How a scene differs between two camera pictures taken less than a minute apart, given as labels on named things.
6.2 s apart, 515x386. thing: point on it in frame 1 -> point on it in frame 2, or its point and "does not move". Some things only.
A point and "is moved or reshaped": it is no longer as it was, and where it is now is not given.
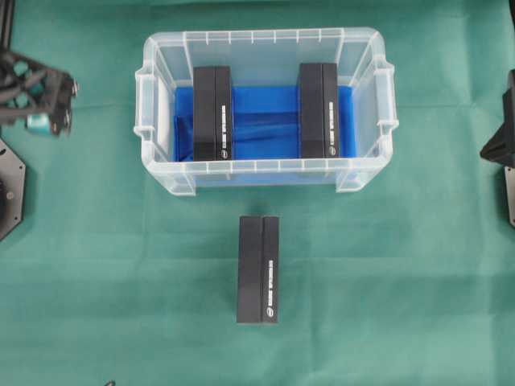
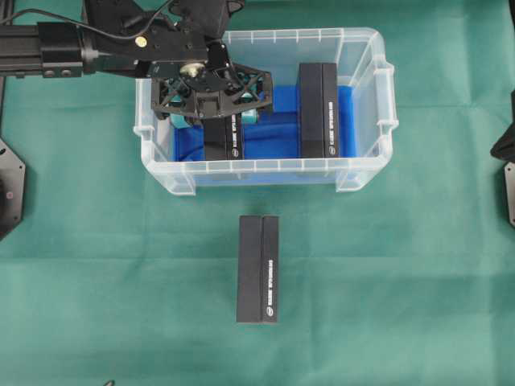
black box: x=212 y=118 is moved or reshaped
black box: x=257 y=289 does not move
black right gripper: x=507 y=129 -> x=506 y=158
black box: x=319 y=110 does not move
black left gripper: x=42 y=95 -> x=209 y=89
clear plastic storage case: x=289 y=106 does not move
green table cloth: x=113 y=280 does not move
